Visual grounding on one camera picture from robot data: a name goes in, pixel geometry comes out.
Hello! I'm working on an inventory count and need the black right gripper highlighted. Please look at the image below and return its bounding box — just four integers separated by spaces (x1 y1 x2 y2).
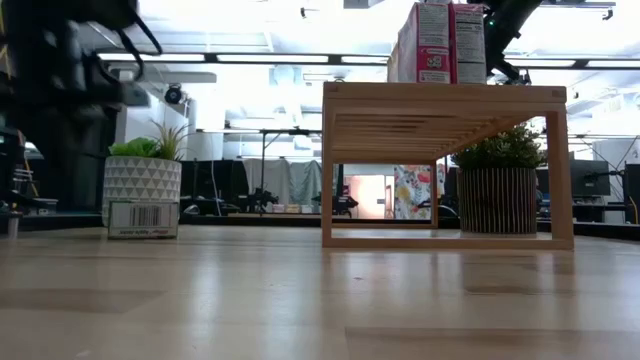
482 0 545 85

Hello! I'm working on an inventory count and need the red Froot Loops cereal box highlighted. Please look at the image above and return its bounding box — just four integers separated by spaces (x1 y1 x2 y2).
448 2 488 85
397 2 452 85

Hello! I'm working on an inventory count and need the green Apple Jacks cereal box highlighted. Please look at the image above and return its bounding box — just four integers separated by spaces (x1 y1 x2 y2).
106 199 180 240

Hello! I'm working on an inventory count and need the wooden slatted shelf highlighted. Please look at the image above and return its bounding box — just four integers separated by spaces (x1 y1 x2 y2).
321 81 575 251

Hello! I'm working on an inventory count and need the black computer monitor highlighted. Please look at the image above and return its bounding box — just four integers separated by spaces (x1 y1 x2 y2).
569 158 612 197

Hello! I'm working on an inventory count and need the green plant in striped pot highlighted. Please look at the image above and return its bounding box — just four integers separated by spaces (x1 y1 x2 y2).
449 122 549 236

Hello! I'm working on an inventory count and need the floral hanging cloth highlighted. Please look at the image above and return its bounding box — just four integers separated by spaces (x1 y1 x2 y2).
393 164 434 221

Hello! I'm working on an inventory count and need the ceiling light strip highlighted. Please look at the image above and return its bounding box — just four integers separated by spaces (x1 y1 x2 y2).
97 51 391 65

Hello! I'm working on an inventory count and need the black clothes rack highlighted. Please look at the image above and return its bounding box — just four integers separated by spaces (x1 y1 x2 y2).
197 128 324 201

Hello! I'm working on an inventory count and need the grey hanging cloth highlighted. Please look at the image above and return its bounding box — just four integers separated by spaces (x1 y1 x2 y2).
288 159 324 206

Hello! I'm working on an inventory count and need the beige hanging cloth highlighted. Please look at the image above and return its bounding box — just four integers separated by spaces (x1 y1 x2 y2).
242 158 292 206

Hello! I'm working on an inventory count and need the green plant in white pot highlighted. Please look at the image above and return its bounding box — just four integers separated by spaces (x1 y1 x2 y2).
102 119 191 229

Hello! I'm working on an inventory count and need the black table edge rail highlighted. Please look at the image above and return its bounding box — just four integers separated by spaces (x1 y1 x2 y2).
0 212 640 242

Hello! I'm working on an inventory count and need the black ceiling camera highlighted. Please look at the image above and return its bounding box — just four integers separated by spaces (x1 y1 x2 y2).
163 83 184 106

